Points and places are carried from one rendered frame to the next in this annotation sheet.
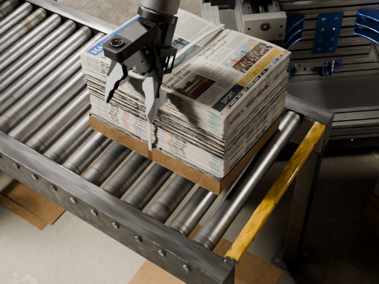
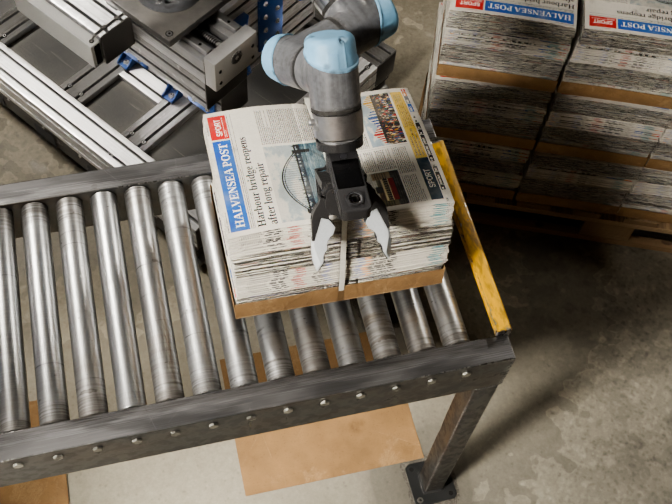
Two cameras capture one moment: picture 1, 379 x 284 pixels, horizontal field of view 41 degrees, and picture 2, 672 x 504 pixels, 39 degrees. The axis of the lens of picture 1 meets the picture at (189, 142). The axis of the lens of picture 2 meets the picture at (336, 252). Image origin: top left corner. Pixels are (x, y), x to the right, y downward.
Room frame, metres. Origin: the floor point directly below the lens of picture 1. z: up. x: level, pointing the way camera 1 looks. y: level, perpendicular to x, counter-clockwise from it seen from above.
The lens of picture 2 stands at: (0.33, 0.76, 2.33)
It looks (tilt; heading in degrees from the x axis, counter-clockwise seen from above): 59 degrees down; 303
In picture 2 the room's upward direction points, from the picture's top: 7 degrees clockwise
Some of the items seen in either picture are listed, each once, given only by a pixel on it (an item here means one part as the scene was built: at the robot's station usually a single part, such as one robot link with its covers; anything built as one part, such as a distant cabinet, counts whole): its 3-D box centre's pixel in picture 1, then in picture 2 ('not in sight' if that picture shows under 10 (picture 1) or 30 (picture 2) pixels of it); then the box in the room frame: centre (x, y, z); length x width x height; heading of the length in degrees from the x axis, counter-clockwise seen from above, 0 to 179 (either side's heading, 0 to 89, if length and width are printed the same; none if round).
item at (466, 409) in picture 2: not in sight; (453, 435); (0.48, -0.03, 0.34); 0.06 x 0.06 x 0.68; 52
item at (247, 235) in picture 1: (280, 187); (468, 232); (0.65, -0.20, 0.81); 0.43 x 0.03 x 0.02; 142
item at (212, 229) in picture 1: (250, 177); (423, 244); (0.71, -0.14, 0.77); 0.47 x 0.05 x 0.05; 142
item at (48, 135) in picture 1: (88, 98); (152, 292); (1.03, 0.27, 0.77); 0.47 x 0.05 x 0.05; 142
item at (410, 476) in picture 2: not in sight; (431, 481); (0.47, -0.03, 0.01); 0.14 x 0.13 x 0.01; 142
